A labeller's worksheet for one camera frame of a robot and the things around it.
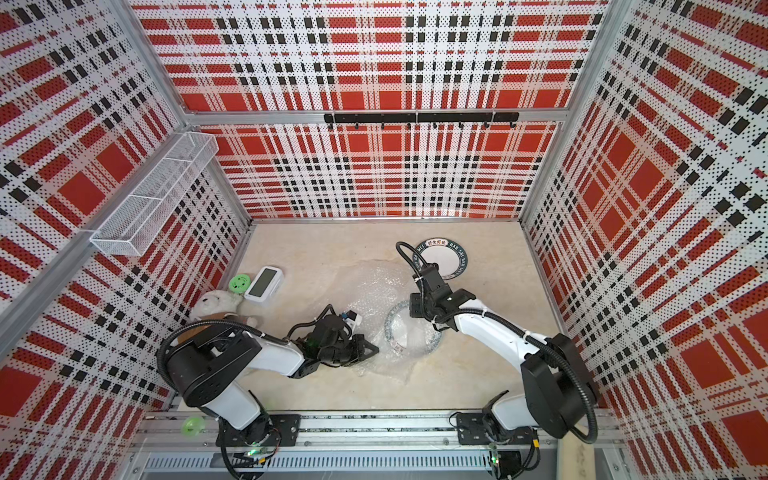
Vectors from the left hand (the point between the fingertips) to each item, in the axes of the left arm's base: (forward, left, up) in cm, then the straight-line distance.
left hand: (382, 349), depth 87 cm
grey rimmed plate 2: (+36, -24, -1) cm, 43 cm away
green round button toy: (+21, +49, +3) cm, 53 cm away
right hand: (+11, -12, +8) cm, 18 cm away
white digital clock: (+19, +39, +4) cm, 44 cm away
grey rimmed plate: (0, -9, +9) cm, 13 cm away
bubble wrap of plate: (+18, +1, +3) cm, 18 cm away
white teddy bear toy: (+12, +49, +8) cm, 51 cm away
